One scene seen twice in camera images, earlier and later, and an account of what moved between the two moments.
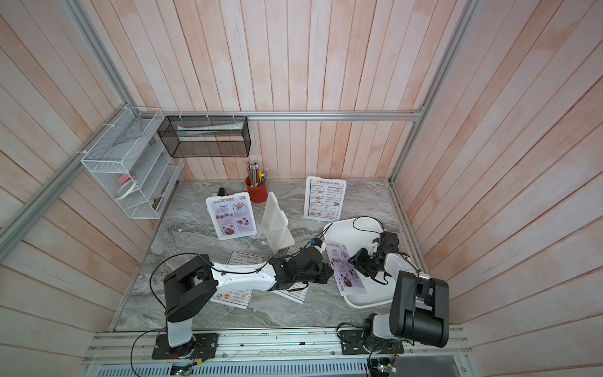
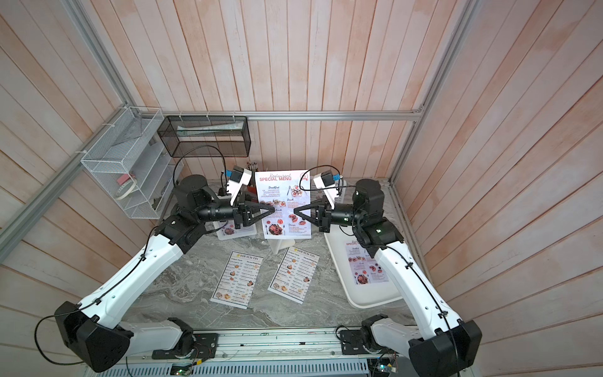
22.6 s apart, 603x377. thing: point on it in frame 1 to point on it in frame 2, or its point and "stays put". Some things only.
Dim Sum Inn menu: [239, 298] stays put
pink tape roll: [123, 179] stays put
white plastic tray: [355, 234] stays put
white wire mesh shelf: [132, 163] stays put
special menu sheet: [346, 276] to [281, 191]
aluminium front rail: [283, 353] stays put
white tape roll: [125, 189] stays put
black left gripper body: [318, 275] to [220, 210]
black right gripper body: [367, 262] to [345, 217]
